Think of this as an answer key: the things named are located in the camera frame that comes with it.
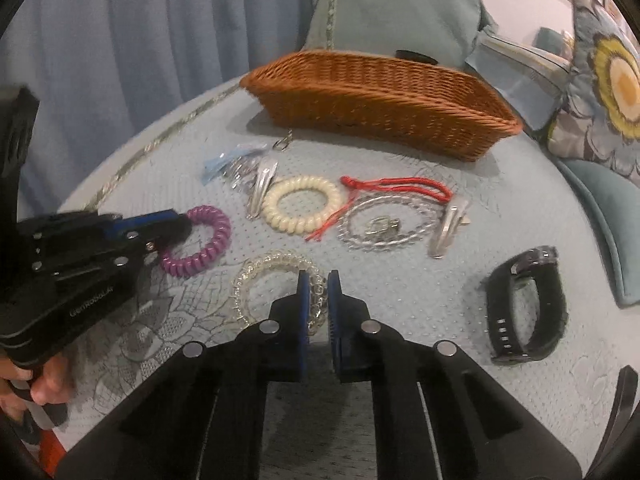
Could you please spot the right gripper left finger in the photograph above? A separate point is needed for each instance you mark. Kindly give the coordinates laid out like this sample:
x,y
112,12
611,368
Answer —
x,y
201,414

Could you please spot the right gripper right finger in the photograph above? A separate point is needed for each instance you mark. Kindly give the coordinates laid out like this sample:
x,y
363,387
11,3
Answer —
x,y
437,413

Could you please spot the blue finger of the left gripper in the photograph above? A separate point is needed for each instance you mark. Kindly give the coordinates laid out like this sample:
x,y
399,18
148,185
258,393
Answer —
x,y
143,221

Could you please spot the silver hair clip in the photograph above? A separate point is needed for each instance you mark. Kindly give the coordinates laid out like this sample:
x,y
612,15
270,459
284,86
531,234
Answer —
x,y
265,173
455,215

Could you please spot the black wrist watch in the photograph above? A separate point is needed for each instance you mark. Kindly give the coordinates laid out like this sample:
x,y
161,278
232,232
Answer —
x,y
526,307

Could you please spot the person's left hand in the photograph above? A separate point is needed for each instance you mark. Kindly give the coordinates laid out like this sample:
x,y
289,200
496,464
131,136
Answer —
x,y
54,385

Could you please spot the light blue bed cover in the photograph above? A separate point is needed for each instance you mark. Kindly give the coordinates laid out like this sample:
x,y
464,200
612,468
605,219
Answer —
x,y
519,200

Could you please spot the blue curtain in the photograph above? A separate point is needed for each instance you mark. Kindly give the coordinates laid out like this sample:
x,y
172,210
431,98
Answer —
x,y
103,70

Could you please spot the teal plain pillow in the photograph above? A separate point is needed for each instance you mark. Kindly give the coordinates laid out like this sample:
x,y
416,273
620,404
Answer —
x,y
612,205

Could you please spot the brown wicker basket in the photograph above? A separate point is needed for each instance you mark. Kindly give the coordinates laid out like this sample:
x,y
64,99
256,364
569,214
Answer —
x,y
430,108

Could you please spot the teal covered headboard cushion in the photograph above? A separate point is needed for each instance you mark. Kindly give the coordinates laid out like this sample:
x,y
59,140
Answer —
x,y
444,30

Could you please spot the floral sunflower pillow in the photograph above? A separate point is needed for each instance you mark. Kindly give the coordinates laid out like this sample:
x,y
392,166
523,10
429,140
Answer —
x,y
598,119

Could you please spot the striped blue pillow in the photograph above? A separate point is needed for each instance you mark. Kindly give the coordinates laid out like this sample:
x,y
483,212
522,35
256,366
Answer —
x,y
531,80

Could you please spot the black strap band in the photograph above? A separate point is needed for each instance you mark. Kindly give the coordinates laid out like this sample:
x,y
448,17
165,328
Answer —
x,y
417,57

